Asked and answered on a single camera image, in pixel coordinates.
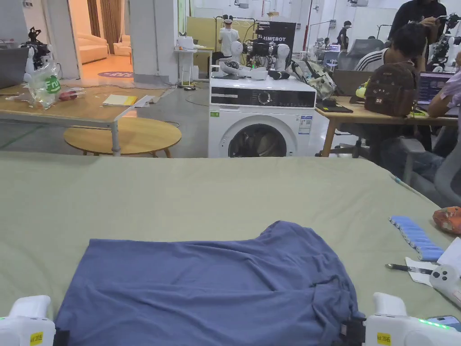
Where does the white paper card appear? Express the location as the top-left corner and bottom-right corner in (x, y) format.
(405, 256), (438, 287)

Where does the white paper sheet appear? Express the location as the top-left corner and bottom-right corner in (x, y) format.
(436, 236), (461, 269)

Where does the long wooden table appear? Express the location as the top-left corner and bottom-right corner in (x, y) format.
(0, 25), (166, 156)

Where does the orange patterned bag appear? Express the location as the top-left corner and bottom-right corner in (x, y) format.
(432, 206), (461, 235)

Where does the dark blue shirt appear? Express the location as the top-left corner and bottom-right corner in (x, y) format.
(54, 220), (365, 346)

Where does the grey office chair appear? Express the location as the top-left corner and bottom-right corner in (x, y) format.
(401, 138), (461, 208)

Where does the round wooden low table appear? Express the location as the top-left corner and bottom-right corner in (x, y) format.
(63, 117), (182, 158)

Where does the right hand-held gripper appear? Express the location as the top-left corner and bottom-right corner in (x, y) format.
(340, 292), (461, 346)

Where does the white washing machine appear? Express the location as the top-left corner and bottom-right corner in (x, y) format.
(208, 59), (317, 159)

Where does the black pen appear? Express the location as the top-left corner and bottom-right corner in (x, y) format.
(384, 264), (434, 275)

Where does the white hand controller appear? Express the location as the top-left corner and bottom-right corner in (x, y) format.
(429, 264), (461, 308)

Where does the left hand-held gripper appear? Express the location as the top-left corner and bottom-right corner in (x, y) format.
(0, 295), (70, 346)

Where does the bed with pale green sheet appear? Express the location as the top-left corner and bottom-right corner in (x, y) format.
(0, 151), (461, 346)

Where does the white small table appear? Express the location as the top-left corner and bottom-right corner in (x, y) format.
(174, 32), (215, 89)

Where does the row of blue batteries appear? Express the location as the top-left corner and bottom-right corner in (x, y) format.
(389, 215), (445, 262)

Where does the white sofa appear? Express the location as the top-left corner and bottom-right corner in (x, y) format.
(77, 32), (109, 65)

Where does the wooden desk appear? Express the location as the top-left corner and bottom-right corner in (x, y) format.
(315, 70), (461, 158)

